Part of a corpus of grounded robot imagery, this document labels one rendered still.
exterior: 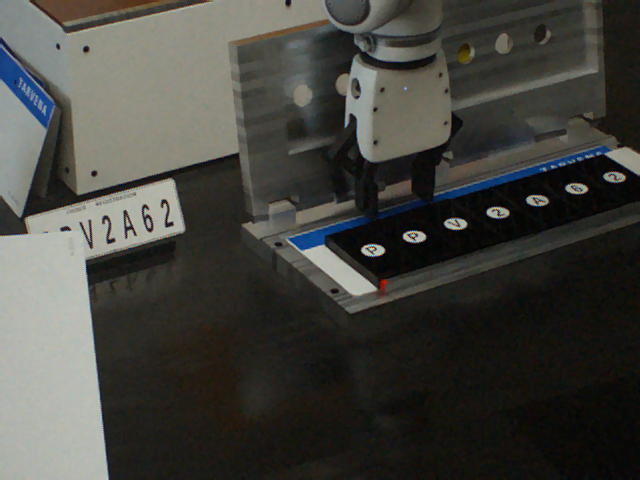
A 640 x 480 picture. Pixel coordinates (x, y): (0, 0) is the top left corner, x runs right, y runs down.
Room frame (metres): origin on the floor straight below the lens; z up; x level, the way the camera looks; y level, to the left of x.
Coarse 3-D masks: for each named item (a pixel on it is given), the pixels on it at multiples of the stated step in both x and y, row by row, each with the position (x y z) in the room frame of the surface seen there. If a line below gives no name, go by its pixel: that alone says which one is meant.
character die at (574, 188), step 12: (564, 168) 1.80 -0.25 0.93; (540, 180) 1.78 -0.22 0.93; (552, 180) 1.77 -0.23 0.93; (564, 180) 1.77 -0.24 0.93; (576, 180) 1.78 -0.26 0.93; (588, 180) 1.77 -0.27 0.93; (564, 192) 1.75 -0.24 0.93; (576, 192) 1.74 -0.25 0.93; (588, 192) 1.75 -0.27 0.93; (600, 192) 1.75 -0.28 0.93; (576, 204) 1.72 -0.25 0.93; (588, 204) 1.72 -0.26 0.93; (600, 204) 1.72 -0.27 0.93; (612, 204) 1.72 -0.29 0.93; (624, 204) 1.72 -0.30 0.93
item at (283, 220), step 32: (576, 128) 1.89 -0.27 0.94; (480, 160) 1.84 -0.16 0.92; (512, 160) 1.84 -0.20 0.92; (544, 160) 1.84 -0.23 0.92; (384, 192) 1.77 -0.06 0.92; (256, 224) 1.70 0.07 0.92; (288, 224) 1.70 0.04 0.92; (320, 224) 1.70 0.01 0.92; (608, 224) 1.70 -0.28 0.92; (288, 256) 1.63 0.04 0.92; (512, 256) 1.63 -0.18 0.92; (544, 256) 1.64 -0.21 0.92; (576, 256) 1.66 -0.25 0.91; (320, 288) 1.57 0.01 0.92; (416, 288) 1.57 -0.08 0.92; (448, 288) 1.58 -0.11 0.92; (480, 288) 1.60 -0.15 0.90; (352, 320) 1.53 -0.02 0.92; (384, 320) 1.54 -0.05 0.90
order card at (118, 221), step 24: (120, 192) 1.69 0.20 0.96; (144, 192) 1.70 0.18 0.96; (168, 192) 1.71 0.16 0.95; (48, 216) 1.65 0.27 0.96; (72, 216) 1.66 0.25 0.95; (96, 216) 1.67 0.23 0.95; (120, 216) 1.68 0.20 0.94; (144, 216) 1.69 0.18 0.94; (168, 216) 1.70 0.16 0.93; (96, 240) 1.66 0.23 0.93; (120, 240) 1.67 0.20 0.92; (144, 240) 1.68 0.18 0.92
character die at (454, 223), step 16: (416, 208) 1.71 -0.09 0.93; (432, 208) 1.71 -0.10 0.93; (448, 208) 1.71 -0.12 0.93; (432, 224) 1.68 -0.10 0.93; (448, 224) 1.68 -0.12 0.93; (464, 224) 1.68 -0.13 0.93; (480, 224) 1.68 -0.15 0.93; (464, 240) 1.65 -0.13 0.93; (480, 240) 1.65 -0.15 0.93; (496, 240) 1.64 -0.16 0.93
